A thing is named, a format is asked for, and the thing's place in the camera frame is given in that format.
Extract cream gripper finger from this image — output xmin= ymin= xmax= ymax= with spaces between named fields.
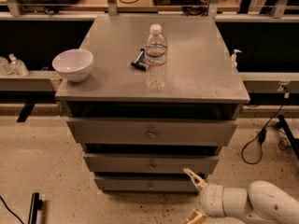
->
xmin=183 ymin=168 xmax=207 ymax=190
xmin=184 ymin=208 xmax=206 ymax=224

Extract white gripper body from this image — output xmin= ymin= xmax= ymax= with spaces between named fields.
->
xmin=200 ymin=184 xmax=224 ymax=217

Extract grey bottom drawer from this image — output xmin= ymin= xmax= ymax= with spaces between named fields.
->
xmin=94 ymin=176 xmax=198 ymax=192

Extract grey drawer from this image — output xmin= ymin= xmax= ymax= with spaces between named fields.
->
xmin=94 ymin=176 xmax=198 ymax=192
xmin=67 ymin=118 xmax=237 ymax=147
xmin=83 ymin=154 xmax=219 ymax=174

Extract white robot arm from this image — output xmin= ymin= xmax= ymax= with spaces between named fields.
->
xmin=183 ymin=168 xmax=299 ymax=224

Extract grey drawer cabinet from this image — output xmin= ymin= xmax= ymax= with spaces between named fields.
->
xmin=56 ymin=14 xmax=249 ymax=179

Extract grey middle drawer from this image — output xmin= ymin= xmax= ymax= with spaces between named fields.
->
xmin=83 ymin=154 xmax=219 ymax=174

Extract grey top drawer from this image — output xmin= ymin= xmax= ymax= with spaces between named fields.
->
xmin=67 ymin=118 xmax=237 ymax=147

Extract black table leg right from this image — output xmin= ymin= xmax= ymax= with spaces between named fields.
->
xmin=278 ymin=115 xmax=299 ymax=160

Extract small white pump bottle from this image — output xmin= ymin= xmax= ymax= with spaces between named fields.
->
xmin=231 ymin=49 xmax=242 ymax=67

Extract black and white razor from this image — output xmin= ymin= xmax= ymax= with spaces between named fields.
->
xmin=131 ymin=49 xmax=146 ymax=71

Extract clear plastic water bottle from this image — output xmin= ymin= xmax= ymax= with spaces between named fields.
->
xmin=145 ymin=24 xmax=168 ymax=91

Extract black stand foot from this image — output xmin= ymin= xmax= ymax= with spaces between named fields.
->
xmin=27 ymin=192 xmax=43 ymax=224

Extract white bowl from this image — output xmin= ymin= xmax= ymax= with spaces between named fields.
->
xmin=52 ymin=49 xmax=93 ymax=82

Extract clear sanitizer bottle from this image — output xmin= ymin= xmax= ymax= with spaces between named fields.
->
xmin=9 ymin=53 xmax=29 ymax=77

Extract clear bottle at left edge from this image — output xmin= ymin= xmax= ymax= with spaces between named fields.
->
xmin=0 ymin=57 xmax=13 ymax=75

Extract black power cable on floor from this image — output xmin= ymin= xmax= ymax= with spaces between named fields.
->
xmin=241 ymin=91 xmax=292 ymax=165

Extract black coiled cables on shelf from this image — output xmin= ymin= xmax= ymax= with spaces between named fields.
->
xmin=118 ymin=0 xmax=210 ymax=17

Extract black cable bottom left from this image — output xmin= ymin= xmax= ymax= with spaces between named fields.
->
xmin=0 ymin=195 xmax=25 ymax=224

